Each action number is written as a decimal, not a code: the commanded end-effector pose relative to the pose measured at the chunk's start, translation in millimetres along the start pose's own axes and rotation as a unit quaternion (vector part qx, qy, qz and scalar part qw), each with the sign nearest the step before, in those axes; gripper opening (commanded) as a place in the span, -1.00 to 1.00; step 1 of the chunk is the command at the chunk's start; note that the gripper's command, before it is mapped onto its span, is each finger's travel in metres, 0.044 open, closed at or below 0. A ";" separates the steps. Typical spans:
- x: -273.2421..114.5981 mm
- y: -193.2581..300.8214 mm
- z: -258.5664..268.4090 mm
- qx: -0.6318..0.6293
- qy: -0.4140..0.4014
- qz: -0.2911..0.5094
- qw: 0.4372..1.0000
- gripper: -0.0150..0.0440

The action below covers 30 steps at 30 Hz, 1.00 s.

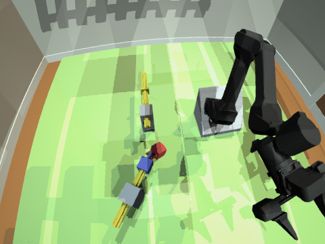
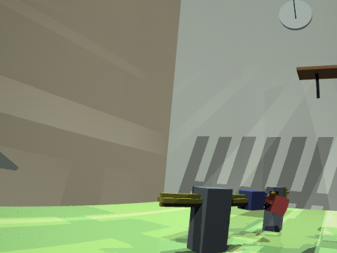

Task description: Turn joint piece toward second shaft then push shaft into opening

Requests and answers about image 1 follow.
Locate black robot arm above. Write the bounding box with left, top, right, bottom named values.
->
left=204, top=29, right=325, bottom=203

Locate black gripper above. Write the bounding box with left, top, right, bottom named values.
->
left=252, top=157, right=325, bottom=240

